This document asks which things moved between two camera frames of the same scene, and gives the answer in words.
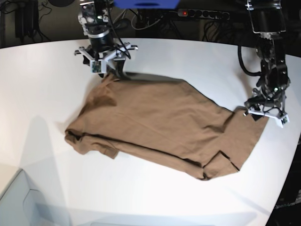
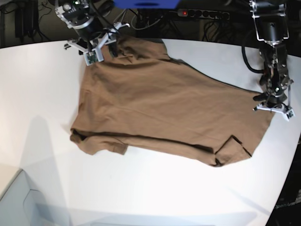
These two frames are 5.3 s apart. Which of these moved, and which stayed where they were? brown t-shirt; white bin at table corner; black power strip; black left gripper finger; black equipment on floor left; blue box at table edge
Moved: brown t-shirt; black left gripper finger
Stayed: black equipment on floor left; blue box at table edge; white bin at table corner; black power strip
